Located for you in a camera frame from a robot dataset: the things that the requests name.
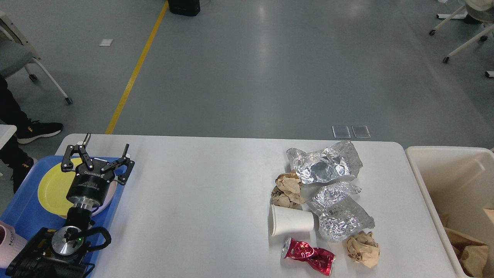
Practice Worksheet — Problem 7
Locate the black box on floor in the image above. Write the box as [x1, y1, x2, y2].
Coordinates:
[168, 0, 201, 17]

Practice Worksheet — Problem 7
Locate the lower crumpled aluminium foil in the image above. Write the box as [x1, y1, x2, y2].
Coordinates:
[306, 181, 375, 242]

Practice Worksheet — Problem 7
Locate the right floor socket plate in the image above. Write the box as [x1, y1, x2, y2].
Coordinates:
[352, 125, 372, 138]

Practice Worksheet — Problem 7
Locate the pink mug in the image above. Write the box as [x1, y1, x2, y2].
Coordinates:
[0, 221, 27, 269]

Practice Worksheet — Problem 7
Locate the left floor socket plate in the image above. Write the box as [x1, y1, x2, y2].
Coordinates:
[332, 125, 351, 139]

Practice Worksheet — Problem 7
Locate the crushed red can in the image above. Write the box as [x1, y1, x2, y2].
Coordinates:
[281, 237, 335, 276]

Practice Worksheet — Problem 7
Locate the upper crumpled aluminium foil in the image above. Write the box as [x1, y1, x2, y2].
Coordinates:
[286, 141, 363, 184]

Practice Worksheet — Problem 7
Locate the yellow plastic plate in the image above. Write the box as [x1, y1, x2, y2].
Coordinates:
[37, 163, 75, 219]

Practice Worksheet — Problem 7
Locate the white chair base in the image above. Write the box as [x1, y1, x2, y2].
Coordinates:
[428, 0, 494, 64]

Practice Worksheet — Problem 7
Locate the grey office chair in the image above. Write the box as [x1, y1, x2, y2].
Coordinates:
[0, 11, 73, 105]

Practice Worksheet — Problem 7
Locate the crumpled brown paper ball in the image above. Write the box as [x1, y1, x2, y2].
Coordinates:
[271, 170, 306, 209]

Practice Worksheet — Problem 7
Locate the crumpled aluminium foil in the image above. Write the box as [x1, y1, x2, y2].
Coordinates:
[306, 181, 375, 242]
[286, 141, 363, 184]

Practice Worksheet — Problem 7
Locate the floor socket plate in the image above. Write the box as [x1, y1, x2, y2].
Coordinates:
[352, 125, 372, 138]
[332, 125, 351, 139]

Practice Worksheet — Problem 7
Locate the white side table corner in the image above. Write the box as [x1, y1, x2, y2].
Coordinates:
[0, 124, 17, 149]

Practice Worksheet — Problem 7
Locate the beige plastic bin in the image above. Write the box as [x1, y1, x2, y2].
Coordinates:
[405, 146, 494, 278]

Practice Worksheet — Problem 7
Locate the brown paper bag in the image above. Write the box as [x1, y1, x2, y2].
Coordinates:
[483, 208, 494, 224]
[439, 214, 489, 278]

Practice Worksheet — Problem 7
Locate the person in dark clothes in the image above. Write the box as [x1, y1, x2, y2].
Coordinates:
[0, 77, 64, 192]

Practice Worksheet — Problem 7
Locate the pink plate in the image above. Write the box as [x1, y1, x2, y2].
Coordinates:
[92, 181, 118, 216]

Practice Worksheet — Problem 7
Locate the white paper cup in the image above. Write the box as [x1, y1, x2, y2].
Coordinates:
[268, 204, 315, 236]

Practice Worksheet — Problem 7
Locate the small crumpled brown paper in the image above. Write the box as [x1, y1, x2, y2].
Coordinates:
[346, 231, 381, 268]

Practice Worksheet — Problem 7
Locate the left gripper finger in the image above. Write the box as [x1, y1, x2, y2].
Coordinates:
[60, 133, 95, 173]
[100, 144, 135, 185]

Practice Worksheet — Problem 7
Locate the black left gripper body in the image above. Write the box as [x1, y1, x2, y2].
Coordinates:
[66, 170, 115, 207]

